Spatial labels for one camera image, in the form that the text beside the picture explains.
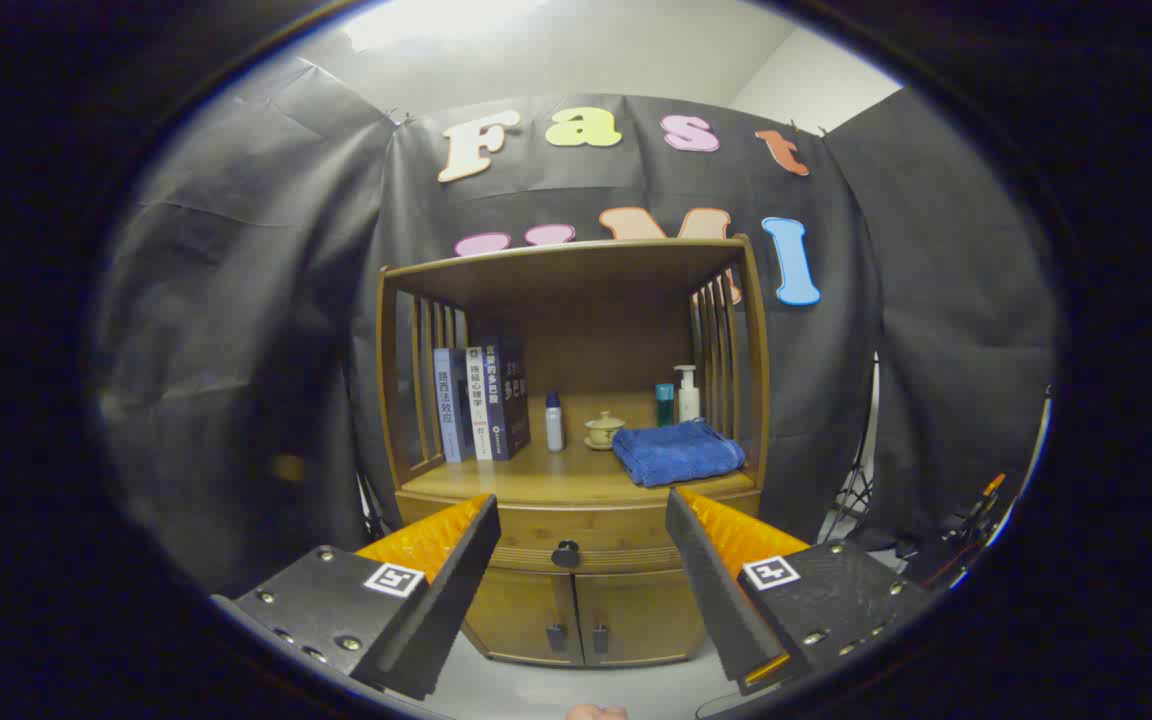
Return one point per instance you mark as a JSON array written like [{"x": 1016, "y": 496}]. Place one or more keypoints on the white bottle with blue cap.
[{"x": 555, "y": 428}]

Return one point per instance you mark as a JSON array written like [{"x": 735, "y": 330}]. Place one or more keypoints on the wooden cabinet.
[{"x": 596, "y": 340}]

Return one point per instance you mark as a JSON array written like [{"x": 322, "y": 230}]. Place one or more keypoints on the teal bottle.
[{"x": 665, "y": 408}]

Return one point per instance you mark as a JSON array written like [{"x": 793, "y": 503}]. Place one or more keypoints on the black device with orange tip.
[{"x": 966, "y": 530}]

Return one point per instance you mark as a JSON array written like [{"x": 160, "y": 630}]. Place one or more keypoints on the white spine book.
[{"x": 477, "y": 405}]

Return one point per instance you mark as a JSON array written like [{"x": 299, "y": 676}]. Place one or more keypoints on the white pump bottle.
[{"x": 689, "y": 402}]

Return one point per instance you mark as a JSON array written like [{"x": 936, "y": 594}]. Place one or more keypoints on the wooden cabinet door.
[
  {"x": 641, "y": 615},
  {"x": 521, "y": 615}
]

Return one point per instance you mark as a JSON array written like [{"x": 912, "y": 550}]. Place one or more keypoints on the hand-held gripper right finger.
[{"x": 711, "y": 590}]

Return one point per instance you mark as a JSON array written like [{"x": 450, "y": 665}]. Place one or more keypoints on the cream lidded teacup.
[{"x": 604, "y": 432}]

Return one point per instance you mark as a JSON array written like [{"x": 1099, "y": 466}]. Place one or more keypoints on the wooden countertop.
[{"x": 556, "y": 475}]

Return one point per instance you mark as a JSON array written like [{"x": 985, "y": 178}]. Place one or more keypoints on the light blue book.
[{"x": 448, "y": 410}]

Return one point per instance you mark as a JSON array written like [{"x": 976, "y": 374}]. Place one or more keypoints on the dark navy book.
[{"x": 511, "y": 400}]

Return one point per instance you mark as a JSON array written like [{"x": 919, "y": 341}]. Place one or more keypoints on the blue folded towel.
[{"x": 676, "y": 455}]

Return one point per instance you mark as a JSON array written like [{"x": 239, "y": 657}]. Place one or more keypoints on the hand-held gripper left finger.
[{"x": 456, "y": 590}]

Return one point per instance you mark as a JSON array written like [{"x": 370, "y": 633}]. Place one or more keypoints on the black backdrop stand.
[
  {"x": 372, "y": 510},
  {"x": 851, "y": 500}
]

